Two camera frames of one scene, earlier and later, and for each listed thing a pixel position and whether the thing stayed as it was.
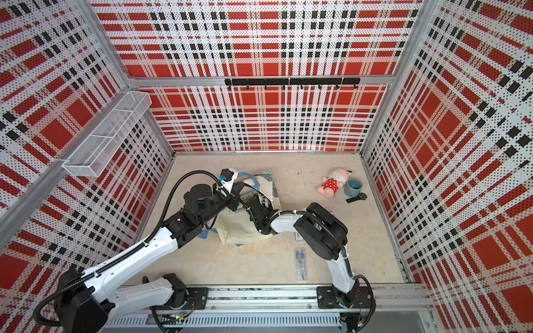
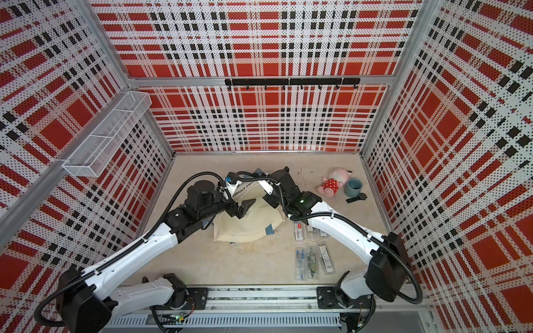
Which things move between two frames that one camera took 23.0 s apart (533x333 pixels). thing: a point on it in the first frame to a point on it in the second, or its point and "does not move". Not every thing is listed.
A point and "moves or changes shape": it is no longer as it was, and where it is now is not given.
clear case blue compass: [300, 263] does not move
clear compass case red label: [298, 236] does not move
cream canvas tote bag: [238, 225] moves or changes shape
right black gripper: [271, 209] to [271, 200]
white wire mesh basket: [91, 156] does not move
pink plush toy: [336, 180] does not move
